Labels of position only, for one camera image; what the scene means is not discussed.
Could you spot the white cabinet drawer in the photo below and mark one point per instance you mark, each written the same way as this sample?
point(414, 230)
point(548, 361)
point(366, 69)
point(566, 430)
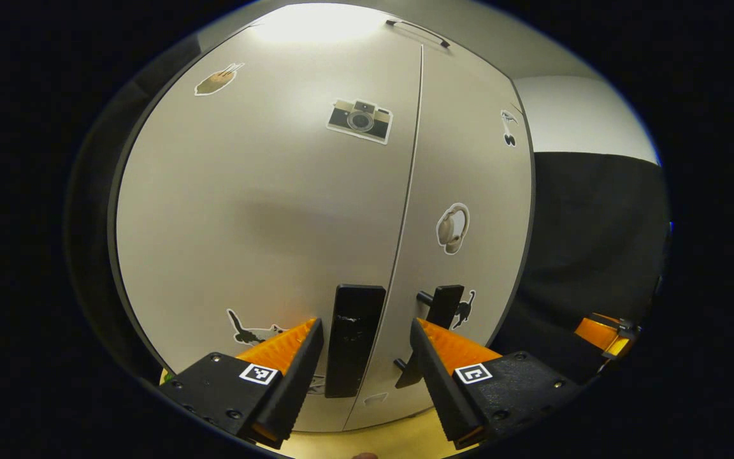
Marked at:
point(408, 37)

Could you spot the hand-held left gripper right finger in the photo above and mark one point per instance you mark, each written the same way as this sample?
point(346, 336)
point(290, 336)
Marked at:
point(443, 389)

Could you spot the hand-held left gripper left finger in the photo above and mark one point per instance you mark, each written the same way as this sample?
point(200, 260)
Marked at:
point(294, 389)

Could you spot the white cabinet door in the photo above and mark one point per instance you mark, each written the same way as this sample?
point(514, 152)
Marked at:
point(246, 210)
point(469, 166)

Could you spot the white and grey shoe cabinet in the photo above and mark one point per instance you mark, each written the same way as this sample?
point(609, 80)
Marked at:
point(531, 191)

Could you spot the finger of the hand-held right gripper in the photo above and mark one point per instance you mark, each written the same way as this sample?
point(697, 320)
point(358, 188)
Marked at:
point(596, 331)

